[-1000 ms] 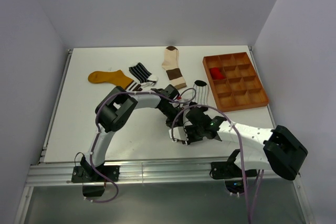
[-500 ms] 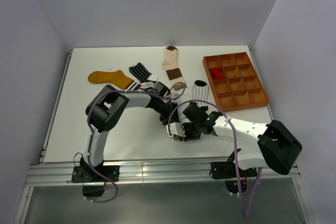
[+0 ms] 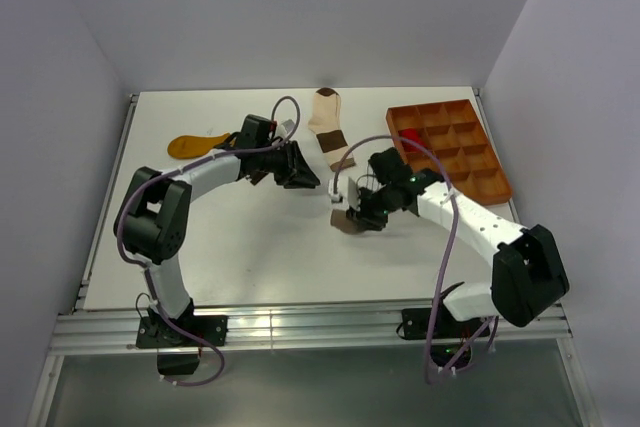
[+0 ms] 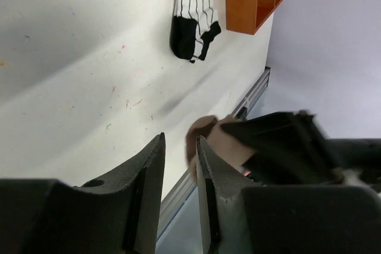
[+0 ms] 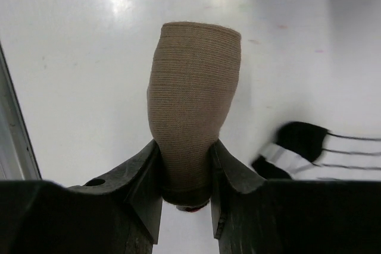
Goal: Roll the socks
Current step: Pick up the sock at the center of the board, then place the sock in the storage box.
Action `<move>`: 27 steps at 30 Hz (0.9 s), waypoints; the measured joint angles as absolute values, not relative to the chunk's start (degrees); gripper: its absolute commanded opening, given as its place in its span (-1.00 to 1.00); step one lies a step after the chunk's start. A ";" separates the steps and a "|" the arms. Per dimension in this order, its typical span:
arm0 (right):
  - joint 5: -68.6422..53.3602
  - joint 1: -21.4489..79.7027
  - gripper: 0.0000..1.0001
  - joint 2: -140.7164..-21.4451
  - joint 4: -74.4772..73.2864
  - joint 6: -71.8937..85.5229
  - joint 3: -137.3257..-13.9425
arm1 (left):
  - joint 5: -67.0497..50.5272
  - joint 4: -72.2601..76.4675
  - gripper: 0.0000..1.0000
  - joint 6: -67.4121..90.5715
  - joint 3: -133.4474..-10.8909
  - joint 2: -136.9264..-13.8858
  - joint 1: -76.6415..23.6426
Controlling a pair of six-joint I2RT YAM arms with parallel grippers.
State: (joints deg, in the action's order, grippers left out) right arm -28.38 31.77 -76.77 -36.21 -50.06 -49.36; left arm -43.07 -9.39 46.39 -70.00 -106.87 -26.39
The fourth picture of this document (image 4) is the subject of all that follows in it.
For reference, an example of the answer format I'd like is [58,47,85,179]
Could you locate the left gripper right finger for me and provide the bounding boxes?
[196,137,380,253]

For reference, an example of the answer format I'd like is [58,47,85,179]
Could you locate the white black striped sock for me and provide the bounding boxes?
[170,0,221,63]

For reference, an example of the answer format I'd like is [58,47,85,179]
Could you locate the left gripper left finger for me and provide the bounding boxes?
[1,134,165,253]

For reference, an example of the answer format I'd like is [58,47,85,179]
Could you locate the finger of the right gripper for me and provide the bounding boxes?
[221,110,344,184]

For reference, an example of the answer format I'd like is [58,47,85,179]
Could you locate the taupe sock maroon stripes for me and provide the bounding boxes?
[185,115,255,183]

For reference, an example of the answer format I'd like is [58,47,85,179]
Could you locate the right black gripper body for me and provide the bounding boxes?
[327,139,380,192]

